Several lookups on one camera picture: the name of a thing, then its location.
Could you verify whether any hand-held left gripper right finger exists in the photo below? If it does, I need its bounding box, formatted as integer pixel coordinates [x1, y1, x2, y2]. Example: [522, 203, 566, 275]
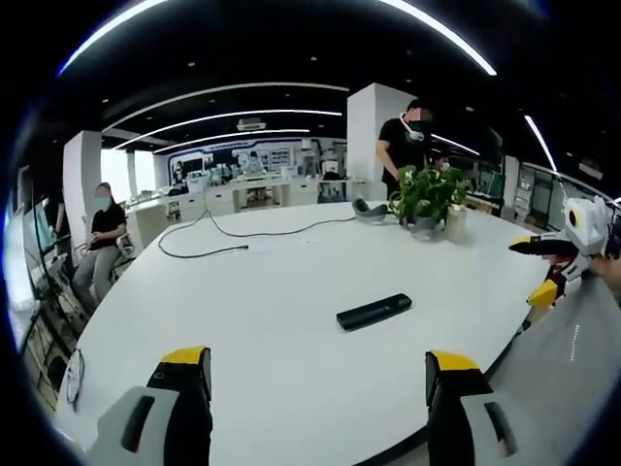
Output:
[424, 349, 540, 466]

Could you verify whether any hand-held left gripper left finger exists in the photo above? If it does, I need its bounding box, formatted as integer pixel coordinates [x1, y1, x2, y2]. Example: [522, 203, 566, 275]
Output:
[94, 345, 214, 466]

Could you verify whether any black remote control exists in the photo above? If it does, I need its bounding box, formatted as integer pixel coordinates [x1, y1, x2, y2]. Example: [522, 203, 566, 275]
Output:
[336, 292, 414, 333]

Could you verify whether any white plant pot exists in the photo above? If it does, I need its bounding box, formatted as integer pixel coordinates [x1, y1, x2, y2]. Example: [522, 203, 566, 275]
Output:
[444, 204, 469, 243]

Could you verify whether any person's grey shirt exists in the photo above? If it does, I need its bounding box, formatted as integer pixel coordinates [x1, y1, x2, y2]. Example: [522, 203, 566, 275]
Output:
[483, 277, 621, 466]

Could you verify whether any grey curved headset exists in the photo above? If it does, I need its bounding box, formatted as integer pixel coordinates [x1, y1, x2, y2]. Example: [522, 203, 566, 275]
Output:
[406, 216, 445, 242]
[351, 197, 390, 224]

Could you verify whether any green potted plant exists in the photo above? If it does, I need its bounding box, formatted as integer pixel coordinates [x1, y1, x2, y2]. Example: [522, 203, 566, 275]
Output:
[389, 165, 474, 229]

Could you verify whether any white office chair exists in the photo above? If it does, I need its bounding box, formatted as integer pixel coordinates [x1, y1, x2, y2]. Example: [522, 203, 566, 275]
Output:
[76, 231, 136, 283]

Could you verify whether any white neck-worn device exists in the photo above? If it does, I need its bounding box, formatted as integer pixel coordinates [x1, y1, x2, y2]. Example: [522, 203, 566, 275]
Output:
[399, 111, 429, 143]

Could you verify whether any long white counter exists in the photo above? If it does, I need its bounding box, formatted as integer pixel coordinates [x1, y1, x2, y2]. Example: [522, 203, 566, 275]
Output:
[185, 175, 351, 215]

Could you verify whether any long black cable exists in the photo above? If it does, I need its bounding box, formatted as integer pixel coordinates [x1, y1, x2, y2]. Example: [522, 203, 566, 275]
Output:
[157, 209, 361, 257]

